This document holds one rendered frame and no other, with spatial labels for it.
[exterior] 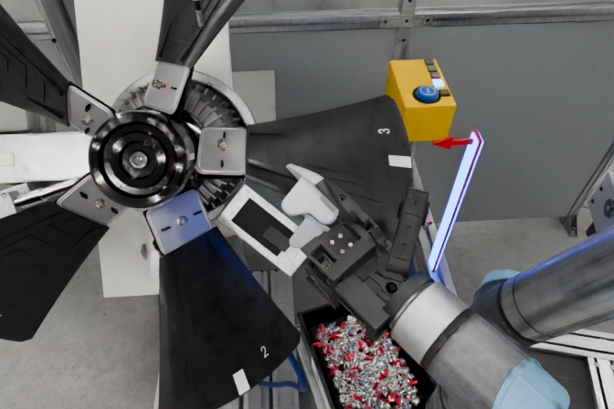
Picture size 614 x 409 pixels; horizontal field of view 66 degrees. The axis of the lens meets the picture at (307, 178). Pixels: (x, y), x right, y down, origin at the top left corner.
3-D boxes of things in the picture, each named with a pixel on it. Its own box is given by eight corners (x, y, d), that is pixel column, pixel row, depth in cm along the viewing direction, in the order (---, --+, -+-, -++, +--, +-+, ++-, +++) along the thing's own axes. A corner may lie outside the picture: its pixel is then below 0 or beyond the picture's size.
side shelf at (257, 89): (147, 83, 134) (144, 75, 131) (274, 78, 135) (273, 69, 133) (132, 141, 117) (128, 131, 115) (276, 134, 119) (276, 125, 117)
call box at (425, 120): (383, 99, 106) (388, 58, 98) (427, 98, 107) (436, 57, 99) (396, 148, 95) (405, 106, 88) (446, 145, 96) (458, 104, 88)
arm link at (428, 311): (477, 295, 45) (461, 328, 51) (438, 264, 47) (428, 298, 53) (424, 349, 42) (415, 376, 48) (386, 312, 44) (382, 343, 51)
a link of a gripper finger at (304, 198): (257, 175, 53) (311, 236, 50) (297, 148, 55) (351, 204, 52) (257, 187, 56) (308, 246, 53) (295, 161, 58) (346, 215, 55)
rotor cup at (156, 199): (118, 204, 70) (80, 223, 57) (109, 105, 68) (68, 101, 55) (217, 199, 70) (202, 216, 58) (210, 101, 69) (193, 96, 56)
